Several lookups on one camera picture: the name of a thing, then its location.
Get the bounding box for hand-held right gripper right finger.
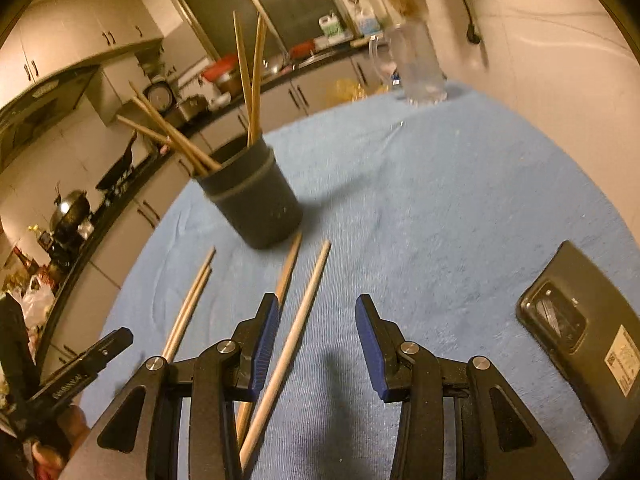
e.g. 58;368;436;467
355;294;576;480

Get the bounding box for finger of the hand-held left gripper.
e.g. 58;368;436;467
27;329;134;413

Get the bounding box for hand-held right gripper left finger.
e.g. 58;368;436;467
60;292;280;480

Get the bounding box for wooden chopstick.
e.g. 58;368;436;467
161;246;217;363
232;10;253;148
128;81;222;173
235;232;304;448
239;240;332;470
166;266;213;363
116;115;208;176
250;10;267;146
130;98;216;175

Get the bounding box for dark grey utensil holder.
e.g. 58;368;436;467
194;132;304;250

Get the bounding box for person's left hand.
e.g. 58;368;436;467
31;406;92;472

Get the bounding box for beige kitchen base cabinets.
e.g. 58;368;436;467
37;52;396;376

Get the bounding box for dark lidded pot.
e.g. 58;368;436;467
50;182;93;253

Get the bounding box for blue tablecloth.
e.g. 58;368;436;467
60;77;640;480

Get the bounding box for black frying pan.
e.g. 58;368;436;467
95;130;138;191

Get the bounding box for black smartphone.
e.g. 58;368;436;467
515;240;640;461

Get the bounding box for range hood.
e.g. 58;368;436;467
0;65;101;171

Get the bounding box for yellow plastic bag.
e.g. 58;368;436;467
334;77;373;106

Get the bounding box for steel pot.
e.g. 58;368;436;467
214;71;247;97

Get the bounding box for rice cooker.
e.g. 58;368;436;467
144;79;208;123

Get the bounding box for red basin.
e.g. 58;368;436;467
201;54;241;83

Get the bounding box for clear glass jug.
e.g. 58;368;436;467
369;22;448;107

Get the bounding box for beige upper kitchen cabinets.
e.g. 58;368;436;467
0;0;186;111

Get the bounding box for green label detergent bottle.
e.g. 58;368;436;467
318;13;347;41

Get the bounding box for blue label white bottle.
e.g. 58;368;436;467
356;6;382;36

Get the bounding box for dark kitchen window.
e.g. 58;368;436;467
160;0;351;68

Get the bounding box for black power cable with plug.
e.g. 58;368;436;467
450;0;483;45

